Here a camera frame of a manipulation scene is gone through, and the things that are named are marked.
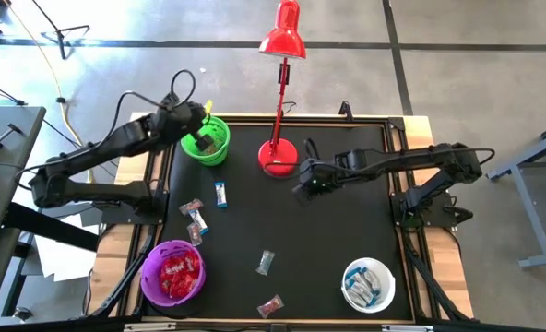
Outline white teal candy pack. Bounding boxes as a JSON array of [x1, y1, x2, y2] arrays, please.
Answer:
[[362, 269, 383, 296]]

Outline black rig frame beam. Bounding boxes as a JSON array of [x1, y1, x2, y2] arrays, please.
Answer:
[[0, 315, 546, 332]]

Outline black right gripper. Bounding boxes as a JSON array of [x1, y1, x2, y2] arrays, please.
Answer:
[[291, 154, 352, 208]]

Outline yellow floor cable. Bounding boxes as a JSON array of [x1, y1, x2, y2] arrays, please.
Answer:
[[3, 0, 95, 188]]

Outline blue white candy pack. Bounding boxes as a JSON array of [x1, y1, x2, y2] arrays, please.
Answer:
[[344, 266, 364, 285]]

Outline red Skittles candy bag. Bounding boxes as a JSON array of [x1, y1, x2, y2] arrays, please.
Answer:
[[160, 255, 187, 279], [183, 251, 204, 278], [167, 275, 199, 300]]

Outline purple plastic bucket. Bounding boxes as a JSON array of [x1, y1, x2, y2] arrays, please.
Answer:
[[139, 239, 207, 309]]

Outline white plastic bucket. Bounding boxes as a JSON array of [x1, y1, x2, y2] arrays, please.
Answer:
[[340, 256, 397, 314]]

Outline grey metal table frame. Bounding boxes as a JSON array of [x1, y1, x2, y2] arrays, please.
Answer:
[[484, 114, 546, 271]]

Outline red desk lamp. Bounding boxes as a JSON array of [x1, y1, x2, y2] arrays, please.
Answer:
[[257, 0, 308, 178]]

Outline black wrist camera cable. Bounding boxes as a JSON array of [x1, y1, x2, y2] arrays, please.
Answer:
[[262, 136, 323, 180], [109, 68, 197, 137]]

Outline clear pack green gummy candy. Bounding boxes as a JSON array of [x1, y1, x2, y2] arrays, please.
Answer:
[[201, 139, 223, 157]]

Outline green plastic bucket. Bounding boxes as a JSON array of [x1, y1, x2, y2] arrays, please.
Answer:
[[180, 114, 231, 167]]

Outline clear pack teal gummy candy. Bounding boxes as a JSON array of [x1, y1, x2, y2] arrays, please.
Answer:
[[255, 249, 277, 277]]

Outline clear pack red gummy candy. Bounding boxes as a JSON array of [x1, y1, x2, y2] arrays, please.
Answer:
[[186, 222, 204, 247]]

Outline dark grey side desk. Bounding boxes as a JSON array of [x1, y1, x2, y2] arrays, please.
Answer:
[[0, 104, 100, 326]]

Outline wood and black table frame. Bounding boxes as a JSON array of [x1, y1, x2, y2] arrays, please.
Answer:
[[88, 112, 475, 324]]

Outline black floor cable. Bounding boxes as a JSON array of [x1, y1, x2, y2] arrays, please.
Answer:
[[0, 77, 28, 107]]

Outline black tripod stand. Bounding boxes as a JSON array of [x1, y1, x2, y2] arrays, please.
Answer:
[[30, 0, 91, 61]]

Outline black left wrist camera cable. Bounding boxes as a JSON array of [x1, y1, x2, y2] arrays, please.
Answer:
[[109, 68, 197, 137]]

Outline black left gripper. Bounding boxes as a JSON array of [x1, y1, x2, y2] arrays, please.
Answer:
[[155, 103, 215, 152]]

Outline large clear bag red gummies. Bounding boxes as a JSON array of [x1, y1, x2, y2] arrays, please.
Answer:
[[255, 294, 286, 320]]

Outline black rig frame post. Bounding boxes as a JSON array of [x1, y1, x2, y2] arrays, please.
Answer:
[[90, 225, 159, 319], [400, 230, 475, 323]]

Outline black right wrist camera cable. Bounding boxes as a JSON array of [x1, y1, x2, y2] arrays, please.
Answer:
[[262, 136, 323, 180]]

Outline white paper sheets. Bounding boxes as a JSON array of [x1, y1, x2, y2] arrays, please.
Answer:
[[32, 214, 102, 283]]

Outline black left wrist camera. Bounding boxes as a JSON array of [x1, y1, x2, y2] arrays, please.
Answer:
[[161, 94, 196, 114]]

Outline white blue Hershey's pack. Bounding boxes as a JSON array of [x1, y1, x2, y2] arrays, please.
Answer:
[[188, 208, 210, 237], [348, 283, 376, 309], [214, 181, 229, 209]]

